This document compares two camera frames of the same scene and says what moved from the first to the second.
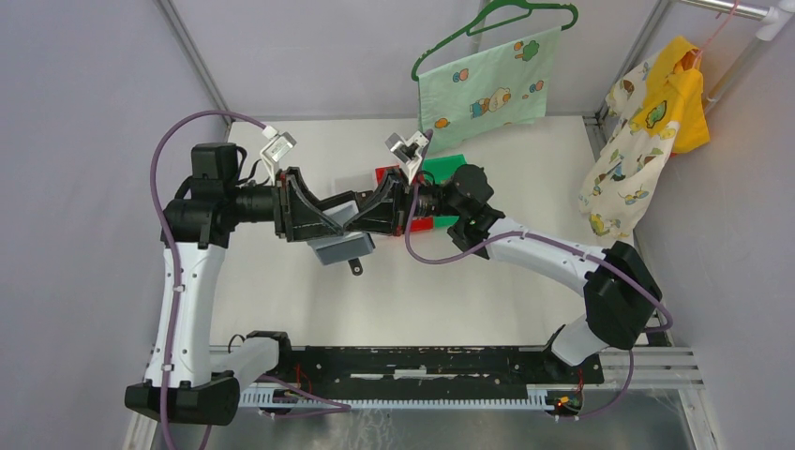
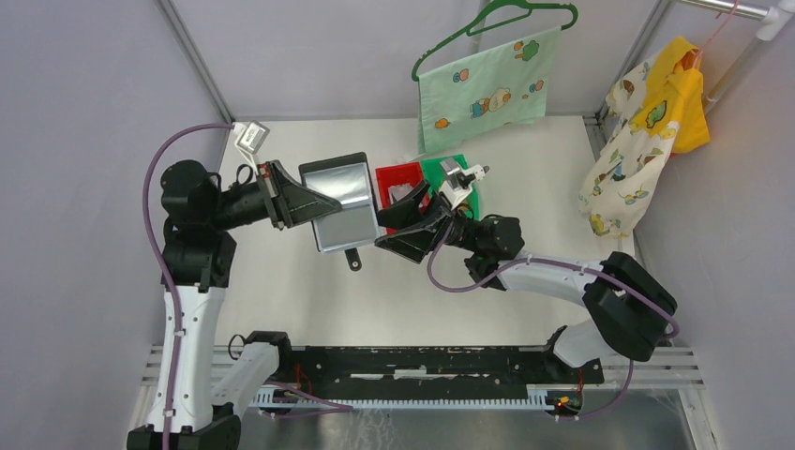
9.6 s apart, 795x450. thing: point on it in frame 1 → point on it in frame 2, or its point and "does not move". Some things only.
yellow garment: x=673 y=94 does not move
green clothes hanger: x=469 y=33 does not move
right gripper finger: x=383 y=202 → x=405 y=211
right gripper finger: x=379 y=219 → x=413 y=244
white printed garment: x=631 y=165 does not move
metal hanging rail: x=772 y=16 does not move
